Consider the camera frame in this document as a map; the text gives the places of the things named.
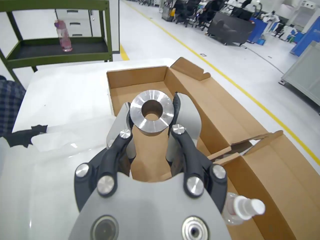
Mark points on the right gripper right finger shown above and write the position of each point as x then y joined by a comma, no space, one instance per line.
190,156

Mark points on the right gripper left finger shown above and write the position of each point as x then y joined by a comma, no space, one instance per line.
113,151

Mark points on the shallow cardboard box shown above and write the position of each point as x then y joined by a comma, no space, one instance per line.
220,116
287,176

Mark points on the small clear spray bottle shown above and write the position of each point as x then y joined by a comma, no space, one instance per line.
241,207

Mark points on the person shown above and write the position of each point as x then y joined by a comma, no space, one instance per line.
10,101

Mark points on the green metal shelf cart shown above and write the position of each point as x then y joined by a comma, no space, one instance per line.
50,51

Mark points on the pink water bottle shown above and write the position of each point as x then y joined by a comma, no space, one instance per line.
63,36

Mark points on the black partition panel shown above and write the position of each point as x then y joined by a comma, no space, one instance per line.
230,29

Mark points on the grey mesh panel cart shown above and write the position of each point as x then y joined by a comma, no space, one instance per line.
305,76

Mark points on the blue partition panel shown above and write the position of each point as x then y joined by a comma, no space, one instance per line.
306,41

